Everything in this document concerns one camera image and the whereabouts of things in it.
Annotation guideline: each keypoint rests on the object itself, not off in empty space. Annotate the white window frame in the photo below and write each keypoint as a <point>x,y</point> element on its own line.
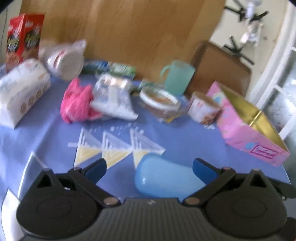
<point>277,88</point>

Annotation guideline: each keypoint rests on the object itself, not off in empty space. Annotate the brown woven chair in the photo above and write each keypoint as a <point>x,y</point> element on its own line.
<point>219,67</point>

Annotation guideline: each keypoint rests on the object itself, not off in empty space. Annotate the green and blue toothpaste box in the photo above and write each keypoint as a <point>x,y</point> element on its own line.
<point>115,68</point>

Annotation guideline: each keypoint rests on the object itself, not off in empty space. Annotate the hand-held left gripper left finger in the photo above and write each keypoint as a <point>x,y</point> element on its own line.
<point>97,169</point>

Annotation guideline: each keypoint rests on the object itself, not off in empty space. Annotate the black tape cross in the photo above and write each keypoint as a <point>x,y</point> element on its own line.
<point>240,10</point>
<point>237,49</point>

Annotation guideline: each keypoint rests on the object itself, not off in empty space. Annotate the red cereal box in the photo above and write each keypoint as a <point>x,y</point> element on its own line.
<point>23,34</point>

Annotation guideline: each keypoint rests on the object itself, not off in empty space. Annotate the blue printed tablecloth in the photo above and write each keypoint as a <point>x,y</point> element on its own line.
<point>57,139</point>

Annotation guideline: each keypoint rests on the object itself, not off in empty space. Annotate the white tissue box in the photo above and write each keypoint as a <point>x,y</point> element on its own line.
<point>20,92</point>

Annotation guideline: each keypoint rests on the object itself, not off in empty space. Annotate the white plastic packet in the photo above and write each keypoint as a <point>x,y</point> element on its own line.
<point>113,99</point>

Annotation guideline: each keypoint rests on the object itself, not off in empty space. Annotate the bowl in clear plastic bag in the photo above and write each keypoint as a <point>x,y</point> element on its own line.
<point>64,62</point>

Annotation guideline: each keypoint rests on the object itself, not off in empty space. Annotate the pink fluffy cloth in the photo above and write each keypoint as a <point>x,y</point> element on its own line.
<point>76,102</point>

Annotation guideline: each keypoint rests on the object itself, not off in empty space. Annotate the clear round container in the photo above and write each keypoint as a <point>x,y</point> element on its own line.
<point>159,99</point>

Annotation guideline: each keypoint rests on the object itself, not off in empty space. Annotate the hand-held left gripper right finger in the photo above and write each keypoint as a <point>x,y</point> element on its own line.
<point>202,170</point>

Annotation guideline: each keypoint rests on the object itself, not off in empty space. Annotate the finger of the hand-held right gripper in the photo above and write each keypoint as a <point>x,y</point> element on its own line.
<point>278,187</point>

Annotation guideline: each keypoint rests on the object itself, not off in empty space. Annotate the round snack can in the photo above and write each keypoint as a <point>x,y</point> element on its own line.
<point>201,109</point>

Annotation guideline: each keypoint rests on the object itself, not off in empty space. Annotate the light green plastic cup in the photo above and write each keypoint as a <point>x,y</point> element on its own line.
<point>178,76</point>

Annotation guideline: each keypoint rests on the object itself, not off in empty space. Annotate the pink biscuit tin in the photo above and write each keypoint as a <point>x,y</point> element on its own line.
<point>235,129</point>

